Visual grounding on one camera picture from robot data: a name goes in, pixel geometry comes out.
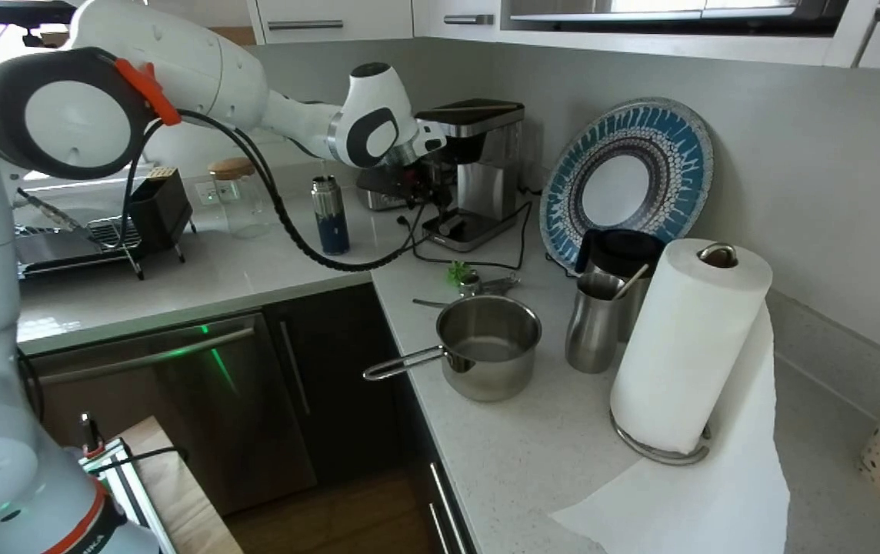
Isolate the steel saucepan with handle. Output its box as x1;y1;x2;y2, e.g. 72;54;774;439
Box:
360;292;545;405

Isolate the dark dishwasher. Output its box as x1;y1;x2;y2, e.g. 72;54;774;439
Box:
22;314;319;516

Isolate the steel thermos bottle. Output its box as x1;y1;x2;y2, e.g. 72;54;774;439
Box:
307;172;352;259

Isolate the metal dish rack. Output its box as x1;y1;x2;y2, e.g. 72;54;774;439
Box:
12;167;197;283

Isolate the glass jar wooden lid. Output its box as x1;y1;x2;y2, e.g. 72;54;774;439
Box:
204;154;265;234

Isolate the aluminium profile frame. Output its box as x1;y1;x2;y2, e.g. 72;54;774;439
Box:
81;432;180;554

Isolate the small green object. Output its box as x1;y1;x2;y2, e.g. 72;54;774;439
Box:
443;259;478;292

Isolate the steel milk pitcher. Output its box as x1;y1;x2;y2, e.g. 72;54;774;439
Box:
563;266;652;375

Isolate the blue patterned decorative plate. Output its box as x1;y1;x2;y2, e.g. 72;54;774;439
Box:
539;99;717;283

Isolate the steel upper cabinet handle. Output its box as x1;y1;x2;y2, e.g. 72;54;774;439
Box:
265;16;347;33
440;10;497;28

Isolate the red black clamp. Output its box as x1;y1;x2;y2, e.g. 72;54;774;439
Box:
72;410;108;462

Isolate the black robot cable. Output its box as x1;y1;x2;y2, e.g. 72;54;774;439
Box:
120;108;432;277

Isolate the black box shaped holder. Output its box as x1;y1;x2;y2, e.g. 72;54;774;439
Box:
129;167;197;259

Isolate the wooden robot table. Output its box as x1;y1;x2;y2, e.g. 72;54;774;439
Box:
81;411;243;554

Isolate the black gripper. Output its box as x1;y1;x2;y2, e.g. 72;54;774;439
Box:
360;151;451;214

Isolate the black steel coffee machine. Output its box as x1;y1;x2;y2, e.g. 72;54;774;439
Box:
412;99;530;256

